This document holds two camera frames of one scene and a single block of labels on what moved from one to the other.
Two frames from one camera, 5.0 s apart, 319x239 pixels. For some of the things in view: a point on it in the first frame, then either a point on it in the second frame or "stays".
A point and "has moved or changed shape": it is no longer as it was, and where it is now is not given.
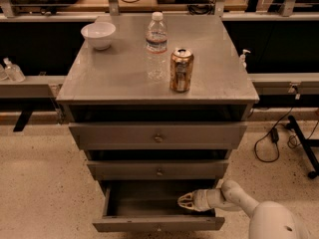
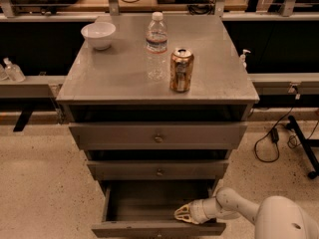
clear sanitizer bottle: x=13 y=71 stays
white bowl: x=99 y=35 stays
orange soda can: x=181 y=69 stays
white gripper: x=201 y=200 → x=198 y=211
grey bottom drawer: x=152 y=205 has moved or changed shape
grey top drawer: x=158 y=135 stays
